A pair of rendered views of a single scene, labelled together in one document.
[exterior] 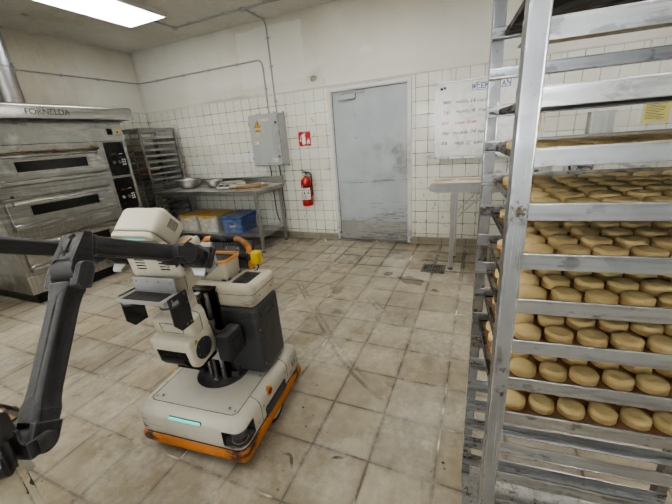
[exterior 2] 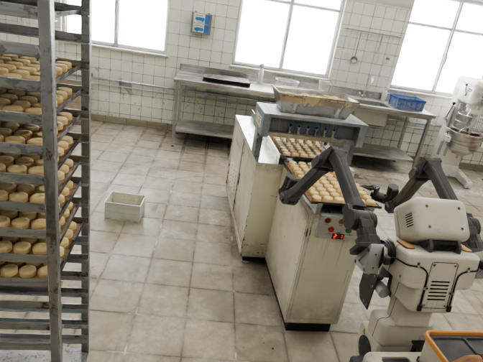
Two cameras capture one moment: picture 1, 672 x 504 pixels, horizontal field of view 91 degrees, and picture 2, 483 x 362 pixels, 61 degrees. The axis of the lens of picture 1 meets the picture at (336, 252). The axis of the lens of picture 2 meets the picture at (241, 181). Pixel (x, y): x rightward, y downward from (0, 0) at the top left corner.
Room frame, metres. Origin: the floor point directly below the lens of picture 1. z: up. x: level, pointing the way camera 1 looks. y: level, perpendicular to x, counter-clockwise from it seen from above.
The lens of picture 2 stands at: (2.14, -0.52, 1.76)
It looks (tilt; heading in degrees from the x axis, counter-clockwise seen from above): 22 degrees down; 150
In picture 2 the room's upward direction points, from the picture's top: 9 degrees clockwise
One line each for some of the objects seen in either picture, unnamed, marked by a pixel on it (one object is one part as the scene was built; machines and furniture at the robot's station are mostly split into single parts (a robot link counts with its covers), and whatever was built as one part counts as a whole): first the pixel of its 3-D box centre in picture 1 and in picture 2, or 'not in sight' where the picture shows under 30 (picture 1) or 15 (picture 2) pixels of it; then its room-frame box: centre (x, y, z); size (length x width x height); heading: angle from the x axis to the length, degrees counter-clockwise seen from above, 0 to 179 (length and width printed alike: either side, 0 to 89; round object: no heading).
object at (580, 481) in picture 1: (557, 477); not in sight; (0.83, -0.74, 0.24); 0.64 x 0.03 x 0.03; 71
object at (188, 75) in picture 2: not in sight; (300, 112); (-2.38, 2.82, 0.61); 3.40 x 0.70 x 1.22; 66
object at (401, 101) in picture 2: not in sight; (406, 102); (-1.80, 4.12, 0.95); 0.40 x 0.30 x 0.14; 69
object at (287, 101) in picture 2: not in sight; (313, 103); (-0.13, 1.25, 1.25); 0.56 x 0.29 x 0.14; 71
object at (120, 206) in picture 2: not in sight; (125, 207); (-1.03, 0.21, 0.08); 0.30 x 0.22 x 0.16; 64
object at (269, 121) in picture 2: not in sight; (305, 136); (-0.13, 1.25, 1.01); 0.72 x 0.33 x 0.34; 71
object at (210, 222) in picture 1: (217, 220); not in sight; (5.16, 1.85, 0.36); 0.47 x 0.38 x 0.26; 156
